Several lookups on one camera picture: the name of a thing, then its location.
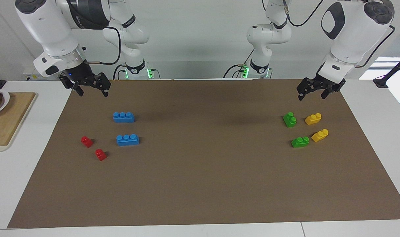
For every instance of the green two-stud brick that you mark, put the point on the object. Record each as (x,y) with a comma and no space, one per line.
(289,120)
(300,142)

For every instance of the wooden cutting board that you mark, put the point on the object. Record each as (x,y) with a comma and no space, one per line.
(9,121)

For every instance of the black clamp stand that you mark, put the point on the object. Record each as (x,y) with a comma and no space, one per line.
(389,74)

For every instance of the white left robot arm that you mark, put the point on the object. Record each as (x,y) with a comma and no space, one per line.
(351,36)

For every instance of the blue three-stud brick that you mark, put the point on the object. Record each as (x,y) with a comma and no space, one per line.
(127,140)
(123,118)

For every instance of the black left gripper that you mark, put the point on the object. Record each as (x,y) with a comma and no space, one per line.
(315,84)

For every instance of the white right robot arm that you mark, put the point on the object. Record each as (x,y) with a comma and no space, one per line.
(45,23)

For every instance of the yellow two-stud brick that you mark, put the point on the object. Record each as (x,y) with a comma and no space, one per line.
(313,119)
(320,135)

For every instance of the red one-stud brick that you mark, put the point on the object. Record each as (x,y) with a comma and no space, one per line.
(87,142)
(100,154)

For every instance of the white wall socket box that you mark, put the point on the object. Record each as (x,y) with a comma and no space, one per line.
(29,75)

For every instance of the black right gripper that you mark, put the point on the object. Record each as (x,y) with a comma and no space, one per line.
(83,75)

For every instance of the brown table mat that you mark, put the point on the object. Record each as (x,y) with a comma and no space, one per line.
(200,171)

